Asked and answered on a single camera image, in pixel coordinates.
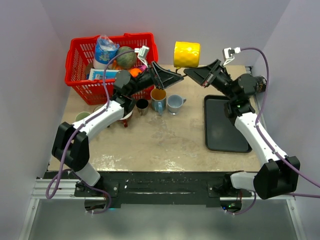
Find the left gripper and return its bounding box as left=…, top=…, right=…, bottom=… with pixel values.
left=128, top=61, right=184, bottom=97

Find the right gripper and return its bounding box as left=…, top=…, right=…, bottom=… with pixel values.
left=184, top=59, right=237, bottom=101

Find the blue mug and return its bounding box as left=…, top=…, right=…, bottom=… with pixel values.
left=150, top=88, right=167, bottom=116

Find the grey mug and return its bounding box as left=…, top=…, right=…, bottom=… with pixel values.
left=167, top=94, right=187, bottom=115

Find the yellow mug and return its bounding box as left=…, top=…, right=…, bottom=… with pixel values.
left=173, top=41, right=201, bottom=68

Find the brown maroon mug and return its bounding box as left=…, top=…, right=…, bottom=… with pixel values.
left=136, top=98, right=149, bottom=116

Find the dark red mug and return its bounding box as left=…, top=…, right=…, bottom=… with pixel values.
left=118, top=111, right=133, bottom=128

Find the cream white mug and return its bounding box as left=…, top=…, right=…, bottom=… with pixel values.
left=93, top=105, right=104, bottom=113

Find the green mug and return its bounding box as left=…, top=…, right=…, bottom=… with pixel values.
left=75, top=111, right=91, bottom=122

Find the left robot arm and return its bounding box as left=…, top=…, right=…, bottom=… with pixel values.
left=51, top=61, right=184, bottom=196

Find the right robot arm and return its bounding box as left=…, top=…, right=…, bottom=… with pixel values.
left=183, top=59, right=300, bottom=200

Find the pink purple toy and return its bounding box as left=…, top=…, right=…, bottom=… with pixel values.
left=137, top=65, right=148, bottom=72

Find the orange fruit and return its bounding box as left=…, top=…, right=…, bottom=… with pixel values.
left=129, top=68, right=143, bottom=77

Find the green melon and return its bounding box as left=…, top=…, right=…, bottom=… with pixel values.
left=116, top=46, right=137, bottom=70

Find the black white paper cup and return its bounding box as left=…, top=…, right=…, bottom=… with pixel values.
left=255, top=75, right=267, bottom=94

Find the black tray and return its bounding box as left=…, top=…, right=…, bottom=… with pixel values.
left=204, top=95, right=252, bottom=154

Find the blue white plastic bag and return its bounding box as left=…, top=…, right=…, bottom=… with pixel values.
left=93, top=35, right=120, bottom=70

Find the blue white box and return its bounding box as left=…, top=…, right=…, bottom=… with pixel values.
left=87, top=68, right=121, bottom=81

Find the red plastic basket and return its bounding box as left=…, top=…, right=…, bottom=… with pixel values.
left=64, top=32, right=158, bottom=105

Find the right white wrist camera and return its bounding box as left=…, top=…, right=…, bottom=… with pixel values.
left=222, top=47, right=241, bottom=67

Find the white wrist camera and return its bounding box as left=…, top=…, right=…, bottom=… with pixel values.
left=222, top=47, right=241, bottom=67
left=134, top=45, right=150, bottom=67

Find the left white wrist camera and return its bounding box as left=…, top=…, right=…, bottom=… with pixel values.
left=134, top=45, right=150, bottom=67

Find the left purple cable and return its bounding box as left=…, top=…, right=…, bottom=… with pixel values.
left=45, top=49, right=140, bottom=200

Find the purple cable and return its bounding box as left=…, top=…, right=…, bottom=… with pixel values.
left=234, top=46, right=320, bottom=197
left=45, top=49, right=140, bottom=200

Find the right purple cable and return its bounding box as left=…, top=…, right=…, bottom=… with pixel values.
left=234, top=46, right=320, bottom=197

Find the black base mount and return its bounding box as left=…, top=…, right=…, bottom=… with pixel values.
left=73, top=171, right=253, bottom=210

